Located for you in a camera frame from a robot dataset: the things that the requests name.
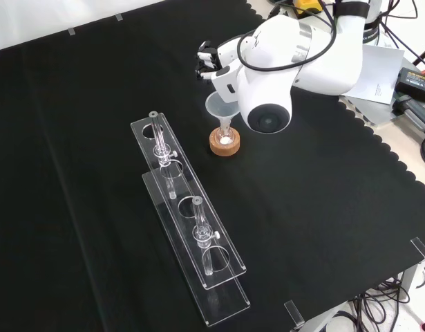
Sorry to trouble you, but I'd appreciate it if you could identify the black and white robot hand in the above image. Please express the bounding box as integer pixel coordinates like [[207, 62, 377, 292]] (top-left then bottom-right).
[[195, 34, 248, 82]]

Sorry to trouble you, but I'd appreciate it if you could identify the clear plastic funnel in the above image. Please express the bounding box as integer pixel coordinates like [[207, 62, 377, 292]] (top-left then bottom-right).
[[205, 91, 241, 138]]

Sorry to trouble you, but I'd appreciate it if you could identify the small round-bottom glass flask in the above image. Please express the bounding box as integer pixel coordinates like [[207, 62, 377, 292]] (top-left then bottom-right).
[[214, 119, 234, 147]]

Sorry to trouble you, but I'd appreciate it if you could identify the clear acrylic funnel stand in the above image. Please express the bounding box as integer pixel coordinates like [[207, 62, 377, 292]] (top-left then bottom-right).
[[130, 110, 252, 328]]

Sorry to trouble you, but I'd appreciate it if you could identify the yellow stop button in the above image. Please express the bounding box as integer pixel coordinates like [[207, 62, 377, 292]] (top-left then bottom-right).
[[292, 0, 324, 17]]

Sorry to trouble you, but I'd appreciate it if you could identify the black bench cloth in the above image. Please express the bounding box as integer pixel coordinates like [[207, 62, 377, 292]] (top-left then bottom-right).
[[0, 0, 425, 332]]

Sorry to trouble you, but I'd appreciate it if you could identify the grey perforated plate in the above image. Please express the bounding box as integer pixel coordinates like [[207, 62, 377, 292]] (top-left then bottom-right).
[[338, 93, 397, 127]]

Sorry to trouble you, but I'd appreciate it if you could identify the white paper sheet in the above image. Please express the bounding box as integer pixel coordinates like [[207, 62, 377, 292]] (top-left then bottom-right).
[[343, 44, 406, 104]]

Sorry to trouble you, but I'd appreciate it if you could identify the black power adapter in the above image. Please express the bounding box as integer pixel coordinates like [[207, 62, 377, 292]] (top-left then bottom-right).
[[394, 66, 425, 104]]

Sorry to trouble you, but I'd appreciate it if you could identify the grey hand tool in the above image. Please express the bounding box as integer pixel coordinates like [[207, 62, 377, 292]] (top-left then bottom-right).
[[393, 98, 425, 133]]

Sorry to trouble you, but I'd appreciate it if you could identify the red and black tripod leg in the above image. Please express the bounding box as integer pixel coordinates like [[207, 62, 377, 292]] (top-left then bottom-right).
[[411, 37, 425, 72]]

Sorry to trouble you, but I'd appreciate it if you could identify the clear cloth clip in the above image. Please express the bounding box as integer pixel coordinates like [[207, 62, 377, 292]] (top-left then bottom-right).
[[283, 299, 306, 328], [410, 237, 425, 264]]

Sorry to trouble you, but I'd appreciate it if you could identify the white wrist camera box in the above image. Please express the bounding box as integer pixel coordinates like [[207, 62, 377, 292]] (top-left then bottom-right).
[[211, 66, 240, 104]]

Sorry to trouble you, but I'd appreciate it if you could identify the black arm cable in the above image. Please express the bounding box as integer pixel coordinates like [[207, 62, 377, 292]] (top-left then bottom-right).
[[237, 0, 338, 73]]

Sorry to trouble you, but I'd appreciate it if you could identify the cork ring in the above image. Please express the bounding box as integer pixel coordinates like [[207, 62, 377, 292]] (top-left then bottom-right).
[[209, 127, 241, 157]]

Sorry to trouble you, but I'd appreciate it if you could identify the black floor cable bundle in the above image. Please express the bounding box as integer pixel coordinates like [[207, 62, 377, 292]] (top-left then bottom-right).
[[345, 275, 413, 332]]

